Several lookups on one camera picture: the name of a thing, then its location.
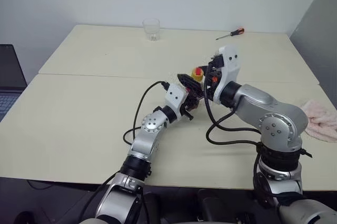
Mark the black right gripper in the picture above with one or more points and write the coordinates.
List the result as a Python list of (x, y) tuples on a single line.
[(217, 67)]

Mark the pink towel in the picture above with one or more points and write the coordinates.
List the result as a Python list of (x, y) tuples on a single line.
[(321, 118)]

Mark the yellow bottle cap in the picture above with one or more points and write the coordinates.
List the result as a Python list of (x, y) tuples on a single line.
[(197, 76)]

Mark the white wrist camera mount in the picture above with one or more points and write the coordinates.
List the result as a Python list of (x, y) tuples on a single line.
[(230, 63), (175, 96)]

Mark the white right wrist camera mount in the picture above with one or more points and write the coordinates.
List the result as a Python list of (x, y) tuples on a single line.
[(230, 63)]

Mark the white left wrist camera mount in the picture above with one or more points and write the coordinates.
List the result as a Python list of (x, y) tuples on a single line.
[(175, 96)]

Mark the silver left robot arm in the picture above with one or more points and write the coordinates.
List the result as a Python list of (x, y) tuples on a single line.
[(147, 139)]

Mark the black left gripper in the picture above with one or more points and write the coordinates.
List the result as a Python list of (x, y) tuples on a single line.
[(185, 102)]

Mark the dark laptop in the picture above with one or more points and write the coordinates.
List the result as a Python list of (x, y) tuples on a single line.
[(10, 71)]

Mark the clear plastic cup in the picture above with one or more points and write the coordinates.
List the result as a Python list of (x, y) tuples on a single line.
[(151, 27)]

